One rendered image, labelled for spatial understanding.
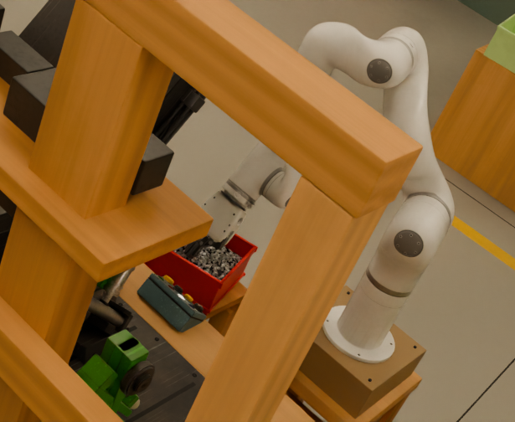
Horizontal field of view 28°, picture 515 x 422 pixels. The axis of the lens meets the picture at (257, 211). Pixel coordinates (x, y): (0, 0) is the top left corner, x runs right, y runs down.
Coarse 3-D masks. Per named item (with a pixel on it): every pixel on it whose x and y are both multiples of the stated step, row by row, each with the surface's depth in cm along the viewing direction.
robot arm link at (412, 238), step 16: (400, 208) 235; (416, 208) 231; (432, 208) 233; (400, 224) 229; (416, 224) 228; (432, 224) 229; (448, 224) 237; (384, 240) 233; (400, 240) 229; (416, 240) 228; (432, 240) 228; (384, 256) 238; (400, 256) 232; (416, 256) 230; (432, 256) 232; (368, 272) 246; (384, 272) 241; (400, 272) 239; (416, 272) 237; (384, 288) 243; (400, 288) 242
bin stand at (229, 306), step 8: (232, 288) 279; (240, 288) 280; (224, 296) 275; (232, 296) 276; (240, 296) 278; (224, 304) 273; (232, 304) 276; (216, 312) 271; (224, 312) 281; (232, 312) 281; (216, 320) 284; (224, 320) 282; (232, 320) 285; (216, 328) 285; (224, 328) 285; (224, 336) 288
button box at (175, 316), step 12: (156, 276) 247; (144, 288) 247; (156, 288) 246; (168, 288) 245; (156, 300) 246; (168, 300) 245; (180, 300) 244; (168, 312) 244; (180, 312) 243; (192, 312) 242; (180, 324) 242; (192, 324) 245
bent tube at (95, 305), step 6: (96, 300) 222; (90, 306) 220; (96, 306) 221; (102, 306) 223; (108, 306) 226; (96, 312) 222; (102, 312) 223; (108, 312) 225; (114, 312) 227; (102, 318) 226; (108, 318) 226; (114, 318) 227; (120, 318) 229; (114, 324) 229; (120, 324) 230
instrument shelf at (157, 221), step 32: (0, 96) 177; (0, 128) 170; (0, 160) 164; (32, 192) 160; (160, 192) 172; (64, 224) 157; (96, 224) 160; (128, 224) 162; (160, 224) 165; (192, 224) 168; (96, 256) 154; (128, 256) 157
